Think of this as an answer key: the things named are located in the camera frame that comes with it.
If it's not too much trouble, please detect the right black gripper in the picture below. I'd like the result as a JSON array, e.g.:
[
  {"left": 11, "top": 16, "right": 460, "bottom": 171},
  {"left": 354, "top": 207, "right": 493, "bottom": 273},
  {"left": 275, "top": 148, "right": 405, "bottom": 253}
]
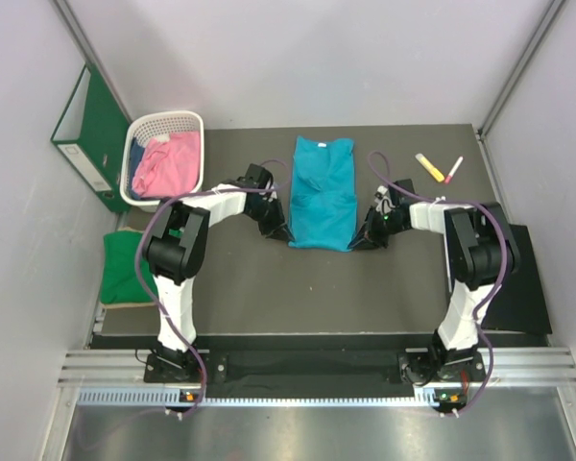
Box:
[{"left": 348, "top": 206, "right": 406, "bottom": 251}]

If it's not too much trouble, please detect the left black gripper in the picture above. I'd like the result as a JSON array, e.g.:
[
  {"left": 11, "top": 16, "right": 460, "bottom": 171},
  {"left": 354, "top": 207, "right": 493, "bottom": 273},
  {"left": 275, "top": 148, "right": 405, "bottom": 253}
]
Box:
[{"left": 245, "top": 196, "right": 294, "bottom": 242}]

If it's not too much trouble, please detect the teal t shirt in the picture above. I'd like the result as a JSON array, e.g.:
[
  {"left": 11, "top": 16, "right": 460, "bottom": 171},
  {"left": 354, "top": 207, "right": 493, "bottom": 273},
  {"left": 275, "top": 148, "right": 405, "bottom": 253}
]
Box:
[{"left": 289, "top": 136, "right": 357, "bottom": 253}]

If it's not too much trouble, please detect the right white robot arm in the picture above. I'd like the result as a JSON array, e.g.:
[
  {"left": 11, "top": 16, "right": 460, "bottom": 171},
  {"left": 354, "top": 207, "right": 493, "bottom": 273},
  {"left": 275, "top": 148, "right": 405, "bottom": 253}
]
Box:
[{"left": 348, "top": 179, "right": 520, "bottom": 386}]

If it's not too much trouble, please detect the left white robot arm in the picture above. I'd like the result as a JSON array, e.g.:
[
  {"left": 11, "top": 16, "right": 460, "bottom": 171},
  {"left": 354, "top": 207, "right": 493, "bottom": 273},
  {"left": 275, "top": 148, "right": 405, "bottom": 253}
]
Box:
[{"left": 135, "top": 163, "right": 294, "bottom": 383}]

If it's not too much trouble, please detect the yellow highlighter marker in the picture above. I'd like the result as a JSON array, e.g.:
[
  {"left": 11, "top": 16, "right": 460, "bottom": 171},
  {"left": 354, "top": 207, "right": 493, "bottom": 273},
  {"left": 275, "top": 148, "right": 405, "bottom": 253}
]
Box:
[{"left": 415, "top": 153, "right": 445, "bottom": 182}]

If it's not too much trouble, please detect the pink white marker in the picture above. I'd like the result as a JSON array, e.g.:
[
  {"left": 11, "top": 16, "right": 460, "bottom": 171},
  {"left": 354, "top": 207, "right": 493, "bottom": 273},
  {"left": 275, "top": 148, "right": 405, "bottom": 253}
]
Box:
[{"left": 444, "top": 156, "right": 464, "bottom": 184}]

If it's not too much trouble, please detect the pink t shirt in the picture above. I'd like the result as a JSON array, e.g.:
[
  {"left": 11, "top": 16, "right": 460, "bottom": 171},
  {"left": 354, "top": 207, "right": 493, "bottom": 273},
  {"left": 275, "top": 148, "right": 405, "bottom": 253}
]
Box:
[{"left": 132, "top": 132, "right": 201, "bottom": 199}]

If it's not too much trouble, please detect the navy blue t shirt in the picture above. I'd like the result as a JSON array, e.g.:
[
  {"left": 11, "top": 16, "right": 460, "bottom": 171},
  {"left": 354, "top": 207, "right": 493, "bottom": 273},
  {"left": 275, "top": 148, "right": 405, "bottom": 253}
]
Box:
[{"left": 128, "top": 137, "right": 145, "bottom": 200}]

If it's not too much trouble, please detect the black board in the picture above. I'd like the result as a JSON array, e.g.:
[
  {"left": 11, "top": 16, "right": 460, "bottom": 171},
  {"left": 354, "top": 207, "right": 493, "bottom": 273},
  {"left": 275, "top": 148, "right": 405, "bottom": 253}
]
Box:
[{"left": 481, "top": 224, "right": 552, "bottom": 335}]

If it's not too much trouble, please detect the green folded t shirt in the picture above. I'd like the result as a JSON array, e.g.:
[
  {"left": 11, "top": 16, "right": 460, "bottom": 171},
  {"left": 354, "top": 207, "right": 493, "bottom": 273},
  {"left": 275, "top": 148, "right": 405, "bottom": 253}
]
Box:
[{"left": 100, "top": 229, "right": 157, "bottom": 304}]

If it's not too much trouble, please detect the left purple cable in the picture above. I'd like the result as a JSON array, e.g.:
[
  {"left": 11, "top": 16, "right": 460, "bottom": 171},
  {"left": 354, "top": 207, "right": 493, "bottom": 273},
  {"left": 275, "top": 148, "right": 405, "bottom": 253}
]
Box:
[{"left": 134, "top": 158, "right": 292, "bottom": 417}]

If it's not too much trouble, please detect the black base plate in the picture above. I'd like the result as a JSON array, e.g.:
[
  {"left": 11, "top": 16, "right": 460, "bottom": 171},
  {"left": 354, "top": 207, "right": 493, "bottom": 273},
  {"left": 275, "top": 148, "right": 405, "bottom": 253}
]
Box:
[{"left": 142, "top": 349, "right": 486, "bottom": 399}]

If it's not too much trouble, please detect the green ring binder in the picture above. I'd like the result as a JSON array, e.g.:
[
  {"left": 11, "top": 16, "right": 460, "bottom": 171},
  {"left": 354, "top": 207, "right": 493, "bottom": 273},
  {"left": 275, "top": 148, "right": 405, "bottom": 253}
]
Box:
[{"left": 51, "top": 65, "right": 129, "bottom": 213}]

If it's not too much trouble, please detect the grey cable duct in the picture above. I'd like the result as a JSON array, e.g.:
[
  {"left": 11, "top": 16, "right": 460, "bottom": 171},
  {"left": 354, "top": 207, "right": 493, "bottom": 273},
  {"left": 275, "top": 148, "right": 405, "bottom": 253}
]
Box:
[{"left": 77, "top": 387, "right": 459, "bottom": 409}]

